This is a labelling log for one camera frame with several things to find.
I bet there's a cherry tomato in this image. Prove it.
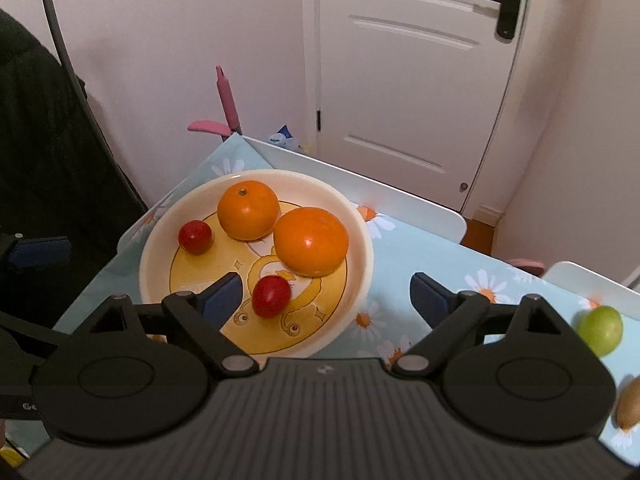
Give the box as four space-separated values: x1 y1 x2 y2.
178 220 214 256
252 275 292 318

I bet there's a large orange front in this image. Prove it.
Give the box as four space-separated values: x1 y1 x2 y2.
217 180 281 242

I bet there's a large orange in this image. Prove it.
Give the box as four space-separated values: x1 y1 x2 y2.
217 180 281 242
272 207 349 278

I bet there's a green apple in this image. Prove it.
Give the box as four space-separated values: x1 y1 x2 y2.
577 306 624 358

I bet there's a brown kiwi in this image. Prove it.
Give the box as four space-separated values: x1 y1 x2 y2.
615 376 640 430

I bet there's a blue daisy tablecloth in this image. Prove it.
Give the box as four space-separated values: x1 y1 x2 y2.
8 133 640 466

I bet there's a black fabric bag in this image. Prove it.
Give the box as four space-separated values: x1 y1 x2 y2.
1 13 145 328

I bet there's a cream cartoon plate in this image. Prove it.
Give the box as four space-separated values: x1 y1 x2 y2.
139 169 374 362

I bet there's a white chair back right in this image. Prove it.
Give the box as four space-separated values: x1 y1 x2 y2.
542 261 639 318

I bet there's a white door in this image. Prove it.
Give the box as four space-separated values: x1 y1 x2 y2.
318 0 526 210

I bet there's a pink scooter handle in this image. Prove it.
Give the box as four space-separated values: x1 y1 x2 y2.
186 65 242 142

